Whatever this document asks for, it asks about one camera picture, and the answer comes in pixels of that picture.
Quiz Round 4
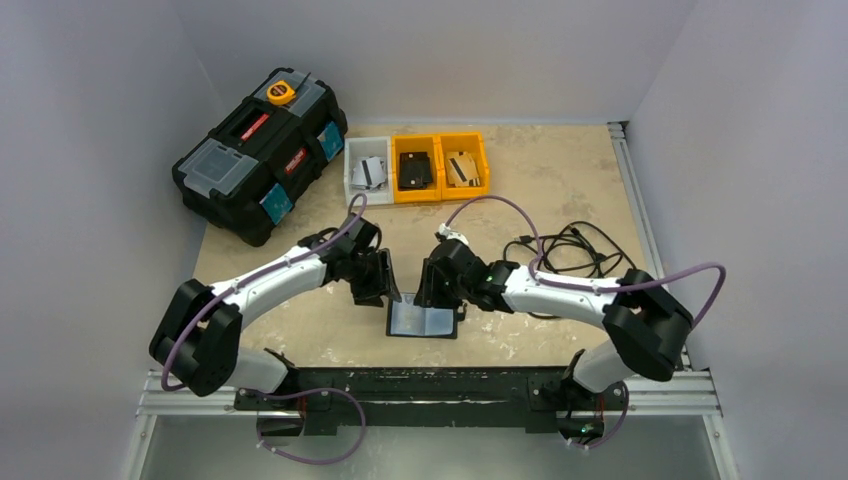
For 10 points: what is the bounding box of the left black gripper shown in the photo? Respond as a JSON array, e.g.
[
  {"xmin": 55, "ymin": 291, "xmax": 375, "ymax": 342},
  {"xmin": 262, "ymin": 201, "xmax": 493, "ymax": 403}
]
[{"xmin": 345, "ymin": 248, "xmax": 399, "ymax": 307}]

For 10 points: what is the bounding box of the black leather card holder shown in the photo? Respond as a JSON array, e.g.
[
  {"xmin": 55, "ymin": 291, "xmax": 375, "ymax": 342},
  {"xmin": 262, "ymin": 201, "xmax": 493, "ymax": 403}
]
[{"xmin": 386, "ymin": 293, "xmax": 465, "ymax": 339}]

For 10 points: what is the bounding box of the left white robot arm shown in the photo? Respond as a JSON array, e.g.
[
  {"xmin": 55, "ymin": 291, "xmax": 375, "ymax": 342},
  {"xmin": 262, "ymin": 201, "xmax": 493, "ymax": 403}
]
[{"xmin": 148, "ymin": 214, "xmax": 400, "ymax": 409}]

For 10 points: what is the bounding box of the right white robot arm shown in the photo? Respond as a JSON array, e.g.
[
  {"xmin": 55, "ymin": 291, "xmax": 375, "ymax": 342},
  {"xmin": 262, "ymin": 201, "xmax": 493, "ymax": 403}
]
[{"xmin": 414, "ymin": 240, "xmax": 694, "ymax": 407}]

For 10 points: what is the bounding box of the silver credit cards stack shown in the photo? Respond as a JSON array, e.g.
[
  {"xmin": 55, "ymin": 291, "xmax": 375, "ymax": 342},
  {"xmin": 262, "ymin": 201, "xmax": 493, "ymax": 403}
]
[{"xmin": 350, "ymin": 156, "xmax": 388, "ymax": 190}]

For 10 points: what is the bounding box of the gold credit cards stack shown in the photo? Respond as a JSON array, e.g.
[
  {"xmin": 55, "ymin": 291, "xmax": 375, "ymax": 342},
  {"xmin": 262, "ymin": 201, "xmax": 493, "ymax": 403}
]
[{"xmin": 445, "ymin": 151, "xmax": 481, "ymax": 187}]

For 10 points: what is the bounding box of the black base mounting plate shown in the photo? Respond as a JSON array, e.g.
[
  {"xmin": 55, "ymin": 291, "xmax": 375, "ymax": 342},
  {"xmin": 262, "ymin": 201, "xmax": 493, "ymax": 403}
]
[{"xmin": 234, "ymin": 366, "xmax": 627, "ymax": 440}]

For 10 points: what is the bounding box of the white plastic bin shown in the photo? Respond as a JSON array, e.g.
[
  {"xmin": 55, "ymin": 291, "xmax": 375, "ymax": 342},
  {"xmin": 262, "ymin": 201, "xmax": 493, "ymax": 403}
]
[{"xmin": 343, "ymin": 136, "xmax": 394, "ymax": 206}]

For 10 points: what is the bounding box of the middle yellow plastic bin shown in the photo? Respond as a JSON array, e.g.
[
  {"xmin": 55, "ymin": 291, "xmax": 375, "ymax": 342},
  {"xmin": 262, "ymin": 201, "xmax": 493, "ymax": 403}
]
[{"xmin": 391, "ymin": 134, "xmax": 444, "ymax": 204}]

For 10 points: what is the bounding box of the yellow plastic bin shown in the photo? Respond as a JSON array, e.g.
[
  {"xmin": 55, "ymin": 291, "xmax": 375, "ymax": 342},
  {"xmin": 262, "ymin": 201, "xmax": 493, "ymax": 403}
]
[
  {"xmin": 437, "ymin": 132, "xmax": 491, "ymax": 201},
  {"xmin": 391, "ymin": 134, "xmax": 444, "ymax": 204}
]

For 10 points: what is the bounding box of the right yellow plastic bin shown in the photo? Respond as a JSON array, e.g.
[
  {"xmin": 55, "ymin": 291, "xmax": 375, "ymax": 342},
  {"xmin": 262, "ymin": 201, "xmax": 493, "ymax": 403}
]
[{"xmin": 437, "ymin": 132, "xmax": 491, "ymax": 201}]

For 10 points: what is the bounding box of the black plastic toolbox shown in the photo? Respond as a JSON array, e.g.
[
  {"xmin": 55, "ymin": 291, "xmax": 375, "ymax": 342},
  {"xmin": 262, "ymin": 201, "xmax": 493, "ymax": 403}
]
[{"xmin": 171, "ymin": 67, "xmax": 348, "ymax": 247}]

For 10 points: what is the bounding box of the yellow tape measure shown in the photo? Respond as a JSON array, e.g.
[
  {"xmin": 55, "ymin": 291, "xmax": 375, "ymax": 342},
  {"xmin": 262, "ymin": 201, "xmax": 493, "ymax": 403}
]
[{"xmin": 266, "ymin": 80, "xmax": 297, "ymax": 106}]

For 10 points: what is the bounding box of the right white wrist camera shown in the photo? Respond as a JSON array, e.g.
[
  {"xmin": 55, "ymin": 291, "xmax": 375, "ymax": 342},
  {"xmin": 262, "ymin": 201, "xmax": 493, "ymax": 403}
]
[{"xmin": 435, "ymin": 223, "xmax": 469, "ymax": 246}]

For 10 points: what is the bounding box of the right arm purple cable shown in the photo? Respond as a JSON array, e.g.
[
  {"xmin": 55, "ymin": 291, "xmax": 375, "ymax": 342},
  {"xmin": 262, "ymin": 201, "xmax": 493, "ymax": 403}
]
[{"xmin": 443, "ymin": 195, "xmax": 727, "ymax": 331}]

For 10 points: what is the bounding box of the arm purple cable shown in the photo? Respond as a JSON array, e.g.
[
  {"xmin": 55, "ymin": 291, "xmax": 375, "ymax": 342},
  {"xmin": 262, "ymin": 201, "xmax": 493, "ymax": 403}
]
[
  {"xmin": 160, "ymin": 192, "xmax": 370, "ymax": 392},
  {"xmin": 443, "ymin": 195, "xmax": 727, "ymax": 331}
]

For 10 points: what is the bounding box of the black cable on table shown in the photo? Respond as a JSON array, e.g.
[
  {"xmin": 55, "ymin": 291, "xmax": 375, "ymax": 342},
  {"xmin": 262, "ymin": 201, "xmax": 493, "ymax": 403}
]
[{"xmin": 502, "ymin": 221, "xmax": 640, "ymax": 319}]

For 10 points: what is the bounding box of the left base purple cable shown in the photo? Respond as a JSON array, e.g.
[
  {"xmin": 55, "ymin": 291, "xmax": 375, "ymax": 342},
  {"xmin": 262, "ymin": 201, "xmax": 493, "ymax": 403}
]
[{"xmin": 255, "ymin": 388, "xmax": 368, "ymax": 466}]

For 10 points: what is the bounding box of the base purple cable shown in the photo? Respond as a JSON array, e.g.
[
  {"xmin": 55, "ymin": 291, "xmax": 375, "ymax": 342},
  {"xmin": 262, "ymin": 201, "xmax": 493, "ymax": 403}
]
[
  {"xmin": 564, "ymin": 390, "xmax": 633, "ymax": 452},
  {"xmin": 255, "ymin": 388, "xmax": 368, "ymax": 466}
]

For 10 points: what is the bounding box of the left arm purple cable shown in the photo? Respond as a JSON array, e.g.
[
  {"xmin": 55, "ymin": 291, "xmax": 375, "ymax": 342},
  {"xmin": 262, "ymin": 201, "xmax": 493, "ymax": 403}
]
[{"xmin": 160, "ymin": 192, "xmax": 370, "ymax": 392}]

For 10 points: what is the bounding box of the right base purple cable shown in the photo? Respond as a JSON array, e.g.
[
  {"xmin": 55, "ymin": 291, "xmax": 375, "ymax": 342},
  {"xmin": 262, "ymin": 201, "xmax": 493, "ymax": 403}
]
[{"xmin": 564, "ymin": 390, "xmax": 633, "ymax": 452}]

